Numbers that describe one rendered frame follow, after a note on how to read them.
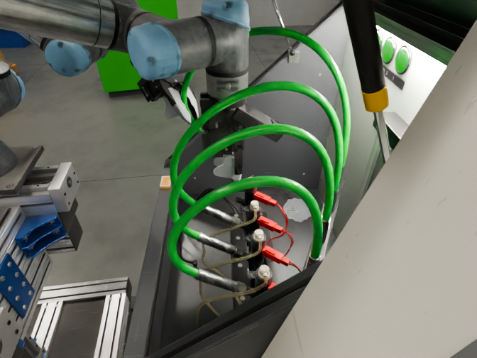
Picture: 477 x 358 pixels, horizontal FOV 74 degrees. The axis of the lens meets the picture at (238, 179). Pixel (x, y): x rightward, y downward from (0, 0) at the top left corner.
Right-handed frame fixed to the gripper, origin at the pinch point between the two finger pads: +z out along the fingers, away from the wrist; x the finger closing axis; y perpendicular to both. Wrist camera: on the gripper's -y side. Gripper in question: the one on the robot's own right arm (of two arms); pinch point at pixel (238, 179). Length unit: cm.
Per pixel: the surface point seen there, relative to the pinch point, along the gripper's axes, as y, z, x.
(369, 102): -8.4, -32.8, 32.4
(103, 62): 131, 72, -307
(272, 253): -5.3, 3.2, 18.4
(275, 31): -6.9, -29.2, -5.8
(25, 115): 214, 114, -269
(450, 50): -27.7, -31.0, 12.9
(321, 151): -11.3, -17.8, 16.7
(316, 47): -14.1, -27.2, -2.9
